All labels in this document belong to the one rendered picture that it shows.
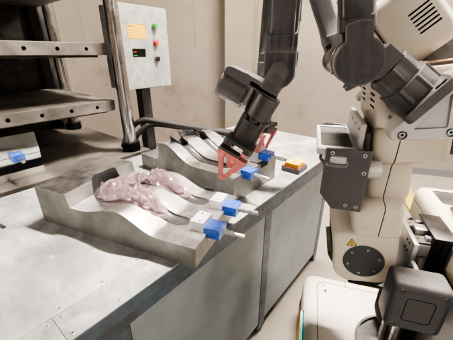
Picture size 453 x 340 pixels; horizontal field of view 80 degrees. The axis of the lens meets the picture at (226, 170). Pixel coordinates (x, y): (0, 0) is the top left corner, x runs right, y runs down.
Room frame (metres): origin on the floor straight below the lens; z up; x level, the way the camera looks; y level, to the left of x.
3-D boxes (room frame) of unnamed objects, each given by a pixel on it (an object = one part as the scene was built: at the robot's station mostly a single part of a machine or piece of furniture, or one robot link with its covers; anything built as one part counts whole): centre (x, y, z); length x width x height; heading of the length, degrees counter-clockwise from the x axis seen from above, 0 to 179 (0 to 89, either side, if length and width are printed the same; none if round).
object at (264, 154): (0.89, -0.15, 0.92); 0.13 x 0.05 x 0.05; 51
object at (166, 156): (1.02, 0.09, 0.87); 0.50 x 0.26 x 0.14; 50
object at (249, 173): (0.80, -0.08, 0.89); 0.13 x 0.05 x 0.05; 50
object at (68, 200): (0.69, 0.25, 0.85); 0.50 x 0.26 x 0.11; 67
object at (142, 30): (1.63, 0.49, 0.73); 0.30 x 0.22 x 1.47; 140
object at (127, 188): (0.69, 0.24, 0.90); 0.26 x 0.18 x 0.08; 67
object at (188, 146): (1.00, 0.08, 0.92); 0.35 x 0.16 x 0.09; 50
